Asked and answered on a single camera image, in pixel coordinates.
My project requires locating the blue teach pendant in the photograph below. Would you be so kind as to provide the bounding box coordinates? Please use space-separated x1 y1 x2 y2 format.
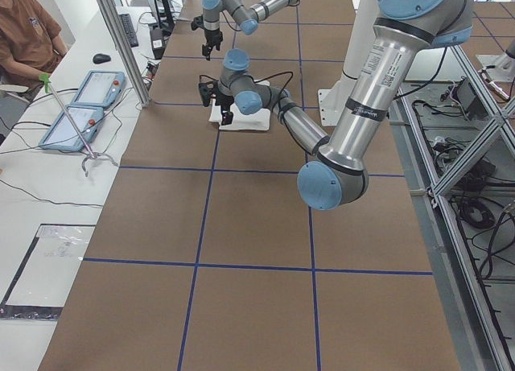
72 70 126 109
39 105 104 152

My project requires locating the aluminium frame post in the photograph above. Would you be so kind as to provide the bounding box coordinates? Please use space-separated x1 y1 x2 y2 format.
97 0 150 108

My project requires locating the white camera mast base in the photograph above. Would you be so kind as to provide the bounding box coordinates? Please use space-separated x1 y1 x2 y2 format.
318 0 379 126

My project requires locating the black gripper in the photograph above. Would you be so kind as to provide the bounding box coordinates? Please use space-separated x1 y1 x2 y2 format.
216 92 234 126
202 29 223 60

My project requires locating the metal rod stand green tip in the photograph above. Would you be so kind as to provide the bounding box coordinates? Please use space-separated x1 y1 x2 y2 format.
39 72 118 177

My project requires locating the black computer mouse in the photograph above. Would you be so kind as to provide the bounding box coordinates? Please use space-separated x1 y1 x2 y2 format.
92 53 111 64

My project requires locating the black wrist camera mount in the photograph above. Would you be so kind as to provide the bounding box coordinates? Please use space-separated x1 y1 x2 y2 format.
191 15 204 31
198 80 219 107

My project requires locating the clear plastic sheet black border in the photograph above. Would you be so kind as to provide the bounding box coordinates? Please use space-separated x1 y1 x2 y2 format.
1 224 95 322

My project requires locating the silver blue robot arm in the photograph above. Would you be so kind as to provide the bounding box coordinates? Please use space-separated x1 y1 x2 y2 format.
191 0 300 61
215 0 474 210

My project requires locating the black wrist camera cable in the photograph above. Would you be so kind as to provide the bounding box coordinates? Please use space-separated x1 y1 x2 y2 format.
199 70 294 106

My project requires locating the lower blue teach pendant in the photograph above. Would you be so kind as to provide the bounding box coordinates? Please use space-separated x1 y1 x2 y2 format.
39 105 104 152

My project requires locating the white long-sleeve printed shirt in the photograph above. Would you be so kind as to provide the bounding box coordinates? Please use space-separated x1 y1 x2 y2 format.
208 91 270 132

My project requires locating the black computer keyboard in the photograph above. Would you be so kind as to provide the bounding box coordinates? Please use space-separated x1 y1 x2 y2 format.
119 13 138 47

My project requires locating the seated person in brown shirt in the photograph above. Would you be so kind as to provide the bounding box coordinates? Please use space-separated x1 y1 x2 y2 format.
1 0 68 98

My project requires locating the upper blue teach pendant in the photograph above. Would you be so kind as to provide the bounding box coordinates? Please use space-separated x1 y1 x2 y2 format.
72 70 126 109

